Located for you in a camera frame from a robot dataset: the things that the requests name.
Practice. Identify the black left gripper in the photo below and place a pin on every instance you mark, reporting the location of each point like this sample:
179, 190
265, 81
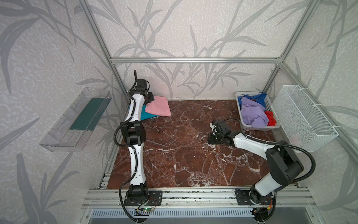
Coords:
150, 97

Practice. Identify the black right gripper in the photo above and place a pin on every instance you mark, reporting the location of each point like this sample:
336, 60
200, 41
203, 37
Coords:
214, 139

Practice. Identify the pink t-shirt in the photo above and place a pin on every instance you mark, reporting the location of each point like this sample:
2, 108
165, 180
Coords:
159, 107

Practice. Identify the purple t-shirt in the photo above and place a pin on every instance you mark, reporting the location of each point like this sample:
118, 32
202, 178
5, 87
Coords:
253, 114

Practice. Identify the white plastic laundry basket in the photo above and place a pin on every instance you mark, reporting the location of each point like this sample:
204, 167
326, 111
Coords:
268, 108

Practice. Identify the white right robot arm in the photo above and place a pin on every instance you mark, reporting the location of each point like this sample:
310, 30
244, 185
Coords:
283, 163

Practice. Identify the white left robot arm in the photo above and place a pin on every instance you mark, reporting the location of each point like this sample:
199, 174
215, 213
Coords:
134, 136

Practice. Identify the folded teal t-shirt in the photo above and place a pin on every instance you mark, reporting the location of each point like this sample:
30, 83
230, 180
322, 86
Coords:
145, 115

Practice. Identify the red t-shirt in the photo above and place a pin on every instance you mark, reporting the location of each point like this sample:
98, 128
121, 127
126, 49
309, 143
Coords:
271, 120

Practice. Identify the blue t-shirt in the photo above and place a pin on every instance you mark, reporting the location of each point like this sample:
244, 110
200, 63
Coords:
259, 98

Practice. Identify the green circuit board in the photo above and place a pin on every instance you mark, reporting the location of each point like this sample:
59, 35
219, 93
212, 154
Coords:
144, 211

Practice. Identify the white wire mesh basket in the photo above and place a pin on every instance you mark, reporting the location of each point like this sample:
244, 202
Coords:
302, 121

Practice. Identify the clear acrylic wall shelf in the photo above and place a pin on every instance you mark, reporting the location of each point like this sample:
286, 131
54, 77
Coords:
75, 127

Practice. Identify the aluminium cage frame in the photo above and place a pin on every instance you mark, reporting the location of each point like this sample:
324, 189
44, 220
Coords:
211, 49

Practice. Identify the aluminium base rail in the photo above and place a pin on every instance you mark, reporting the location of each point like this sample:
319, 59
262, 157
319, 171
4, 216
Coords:
215, 202

